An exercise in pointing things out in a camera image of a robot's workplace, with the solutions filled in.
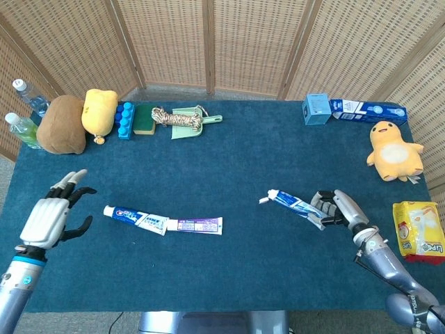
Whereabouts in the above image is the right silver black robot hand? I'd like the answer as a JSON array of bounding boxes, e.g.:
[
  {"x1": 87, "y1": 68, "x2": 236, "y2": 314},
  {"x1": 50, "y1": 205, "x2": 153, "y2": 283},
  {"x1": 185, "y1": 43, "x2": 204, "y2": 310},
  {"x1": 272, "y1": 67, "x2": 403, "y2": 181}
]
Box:
[{"x1": 310, "y1": 189, "x2": 370, "y2": 232}]

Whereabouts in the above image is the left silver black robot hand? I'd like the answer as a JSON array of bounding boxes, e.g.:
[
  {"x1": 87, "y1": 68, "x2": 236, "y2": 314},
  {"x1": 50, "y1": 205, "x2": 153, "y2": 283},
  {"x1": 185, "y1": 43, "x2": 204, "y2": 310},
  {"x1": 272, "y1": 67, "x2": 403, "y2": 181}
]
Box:
[{"x1": 19, "y1": 169, "x2": 98, "y2": 250}]

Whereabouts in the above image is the blue white toothpaste tube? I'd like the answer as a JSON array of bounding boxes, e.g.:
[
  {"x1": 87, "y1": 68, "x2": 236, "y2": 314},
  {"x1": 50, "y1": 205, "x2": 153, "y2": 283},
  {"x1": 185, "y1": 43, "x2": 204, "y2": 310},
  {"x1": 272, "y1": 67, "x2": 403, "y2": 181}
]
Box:
[{"x1": 259, "y1": 189, "x2": 330, "y2": 230}]

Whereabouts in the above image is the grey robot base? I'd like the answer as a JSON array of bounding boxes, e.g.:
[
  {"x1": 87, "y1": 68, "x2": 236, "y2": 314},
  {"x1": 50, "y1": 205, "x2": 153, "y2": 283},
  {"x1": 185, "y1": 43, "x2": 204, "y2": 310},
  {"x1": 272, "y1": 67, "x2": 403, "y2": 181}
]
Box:
[{"x1": 138, "y1": 310, "x2": 289, "y2": 334}]

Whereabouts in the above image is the blue Crest toothpaste tube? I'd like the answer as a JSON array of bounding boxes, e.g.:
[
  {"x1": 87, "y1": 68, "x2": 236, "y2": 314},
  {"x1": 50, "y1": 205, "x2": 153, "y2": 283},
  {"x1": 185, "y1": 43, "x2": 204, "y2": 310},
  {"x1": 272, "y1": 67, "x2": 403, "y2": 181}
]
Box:
[{"x1": 103, "y1": 205, "x2": 170, "y2": 237}]

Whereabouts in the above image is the dark blue toothpaste carton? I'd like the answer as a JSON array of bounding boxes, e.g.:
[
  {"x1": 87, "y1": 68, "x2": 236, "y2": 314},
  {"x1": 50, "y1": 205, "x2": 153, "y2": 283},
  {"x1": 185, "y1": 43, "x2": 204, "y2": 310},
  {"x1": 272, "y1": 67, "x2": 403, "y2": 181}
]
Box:
[{"x1": 328, "y1": 99, "x2": 408, "y2": 127}]

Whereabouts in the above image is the purple white toothpaste tube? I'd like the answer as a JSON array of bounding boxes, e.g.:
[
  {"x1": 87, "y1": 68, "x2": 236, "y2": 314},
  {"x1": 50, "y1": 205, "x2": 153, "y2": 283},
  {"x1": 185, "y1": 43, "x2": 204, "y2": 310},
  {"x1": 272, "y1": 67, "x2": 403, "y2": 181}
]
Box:
[{"x1": 165, "y1": 217, "x2": 224, "y2": 237}]

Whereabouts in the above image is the orange yellow chick plush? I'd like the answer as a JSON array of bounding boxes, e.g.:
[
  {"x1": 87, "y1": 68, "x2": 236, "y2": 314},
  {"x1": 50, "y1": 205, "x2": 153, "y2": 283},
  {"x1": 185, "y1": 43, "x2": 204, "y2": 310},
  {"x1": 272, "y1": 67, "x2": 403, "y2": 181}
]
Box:
[{"x1": 366, "y1": 120, "x2": 425, "y2": 184}]

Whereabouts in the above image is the yellow snack bag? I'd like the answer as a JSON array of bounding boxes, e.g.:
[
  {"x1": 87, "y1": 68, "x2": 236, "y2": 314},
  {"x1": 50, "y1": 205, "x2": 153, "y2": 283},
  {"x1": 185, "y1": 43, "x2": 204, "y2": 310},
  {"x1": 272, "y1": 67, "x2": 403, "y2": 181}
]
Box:
[{"x1": 392, "y1": 200, "x2": 445, "y2": 266}]

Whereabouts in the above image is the green liquid bottle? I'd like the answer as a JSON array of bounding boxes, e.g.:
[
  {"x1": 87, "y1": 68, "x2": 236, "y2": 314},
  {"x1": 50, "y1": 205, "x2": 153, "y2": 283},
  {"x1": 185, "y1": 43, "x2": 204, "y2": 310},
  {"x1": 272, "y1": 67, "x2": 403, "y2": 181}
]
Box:
[{"x1": 4, "y1": 112, "x2": 43, "y2": 150}]

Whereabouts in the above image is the brown plush toy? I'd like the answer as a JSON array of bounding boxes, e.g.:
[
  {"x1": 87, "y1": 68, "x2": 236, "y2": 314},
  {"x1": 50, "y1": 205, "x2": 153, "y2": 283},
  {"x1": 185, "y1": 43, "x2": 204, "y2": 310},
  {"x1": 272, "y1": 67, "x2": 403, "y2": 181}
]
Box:
[{"x1": 35, "y1": 95, "x2": 87, "y2": 155}]

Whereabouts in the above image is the light blue cube box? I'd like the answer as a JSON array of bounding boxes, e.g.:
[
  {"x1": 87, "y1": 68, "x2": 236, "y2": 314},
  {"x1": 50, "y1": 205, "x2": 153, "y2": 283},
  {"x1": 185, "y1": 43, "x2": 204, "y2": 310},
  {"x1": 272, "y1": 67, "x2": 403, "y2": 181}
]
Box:
[{"x1": 301, "y1": 93, "x2": 331, "y2": 127}]

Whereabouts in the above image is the clear water bottle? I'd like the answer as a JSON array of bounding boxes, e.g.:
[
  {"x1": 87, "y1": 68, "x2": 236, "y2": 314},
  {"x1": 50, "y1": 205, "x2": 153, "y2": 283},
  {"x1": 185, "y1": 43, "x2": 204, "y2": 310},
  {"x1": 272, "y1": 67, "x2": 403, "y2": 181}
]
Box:
[{"x1": 12, "y1": 79, "x2": 51, "y2": 118}]

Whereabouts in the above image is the yellow plush toy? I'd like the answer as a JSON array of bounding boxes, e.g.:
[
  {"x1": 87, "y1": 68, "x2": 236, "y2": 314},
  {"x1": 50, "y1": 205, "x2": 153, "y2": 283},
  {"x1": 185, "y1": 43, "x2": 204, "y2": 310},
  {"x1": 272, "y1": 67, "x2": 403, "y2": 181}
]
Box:
[{"x1": 81, "y1": 88, "x2": 118, "y2": 145}]

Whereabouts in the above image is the blue plastic building brick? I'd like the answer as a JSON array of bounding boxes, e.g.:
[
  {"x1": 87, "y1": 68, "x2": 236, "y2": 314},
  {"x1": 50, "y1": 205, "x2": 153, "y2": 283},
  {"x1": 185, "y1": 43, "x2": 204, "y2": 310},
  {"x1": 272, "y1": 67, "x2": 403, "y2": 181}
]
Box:
[{"x1": 115, "y1": 101, "x2": 136, "y2": 141}]

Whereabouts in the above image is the teal table cloth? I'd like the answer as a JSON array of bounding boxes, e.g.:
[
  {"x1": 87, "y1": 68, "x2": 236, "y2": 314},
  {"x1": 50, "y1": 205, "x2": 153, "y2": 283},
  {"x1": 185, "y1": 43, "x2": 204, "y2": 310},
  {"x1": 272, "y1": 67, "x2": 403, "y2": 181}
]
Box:
[{"x1": 0, "y1": 100, "x2": 445, "y2": 313}]

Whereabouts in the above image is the green yellow sponge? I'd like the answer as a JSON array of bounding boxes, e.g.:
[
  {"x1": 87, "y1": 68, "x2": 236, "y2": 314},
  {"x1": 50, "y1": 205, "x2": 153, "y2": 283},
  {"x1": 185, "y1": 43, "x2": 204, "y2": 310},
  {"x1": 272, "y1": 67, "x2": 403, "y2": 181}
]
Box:
[{"x1": 133, "y1": 104, "x2": 156, "y2": 136}]

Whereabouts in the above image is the light green dustpan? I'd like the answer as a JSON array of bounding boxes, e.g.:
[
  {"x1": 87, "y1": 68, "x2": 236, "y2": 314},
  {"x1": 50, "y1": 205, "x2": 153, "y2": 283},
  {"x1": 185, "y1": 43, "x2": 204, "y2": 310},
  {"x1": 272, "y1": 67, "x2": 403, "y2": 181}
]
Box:
[{"x1": 170, "y1": 106, "x2": 223, "y2": 141}]

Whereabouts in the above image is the wicker folding screen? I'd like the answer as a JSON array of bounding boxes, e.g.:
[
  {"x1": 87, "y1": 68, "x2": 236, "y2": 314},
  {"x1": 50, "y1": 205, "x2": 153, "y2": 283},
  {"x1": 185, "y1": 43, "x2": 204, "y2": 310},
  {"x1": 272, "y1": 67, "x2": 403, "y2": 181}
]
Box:
[{"x1": 0, "y1": 0, "x2": 445, "y2": 223}]

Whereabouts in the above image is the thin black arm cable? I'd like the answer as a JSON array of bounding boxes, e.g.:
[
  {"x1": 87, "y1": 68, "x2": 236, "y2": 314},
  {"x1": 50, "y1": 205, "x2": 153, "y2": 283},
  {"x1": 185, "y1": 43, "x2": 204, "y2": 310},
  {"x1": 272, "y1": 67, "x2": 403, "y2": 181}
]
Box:
[{"x1": 353, "y1": 228, "x2": 418, "y2": 297}]

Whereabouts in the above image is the black floor cable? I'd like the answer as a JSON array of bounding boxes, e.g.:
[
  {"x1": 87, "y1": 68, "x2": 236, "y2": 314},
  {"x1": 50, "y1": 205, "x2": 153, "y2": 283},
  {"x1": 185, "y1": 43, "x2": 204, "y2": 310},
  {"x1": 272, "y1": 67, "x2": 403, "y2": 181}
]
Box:
[{"x1": 108, "y1": 311, "x2": 124, "y2": 334}]

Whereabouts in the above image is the coiled braided rope bundle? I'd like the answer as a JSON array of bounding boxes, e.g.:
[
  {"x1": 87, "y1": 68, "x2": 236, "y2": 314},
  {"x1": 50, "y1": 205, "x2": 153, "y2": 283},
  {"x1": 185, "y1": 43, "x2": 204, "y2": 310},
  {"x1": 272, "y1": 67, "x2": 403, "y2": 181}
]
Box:
[{"x1": 150, "y1": 106, "x2": 204, "y2": 129}]

